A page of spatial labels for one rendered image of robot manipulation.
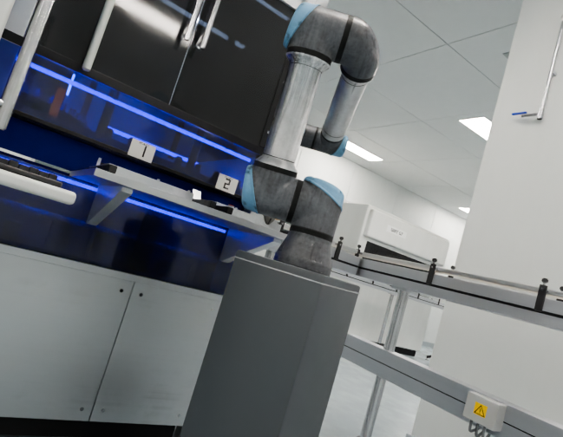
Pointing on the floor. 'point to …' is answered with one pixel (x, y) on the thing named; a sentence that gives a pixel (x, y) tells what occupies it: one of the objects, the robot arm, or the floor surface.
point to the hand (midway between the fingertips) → (269, 220)
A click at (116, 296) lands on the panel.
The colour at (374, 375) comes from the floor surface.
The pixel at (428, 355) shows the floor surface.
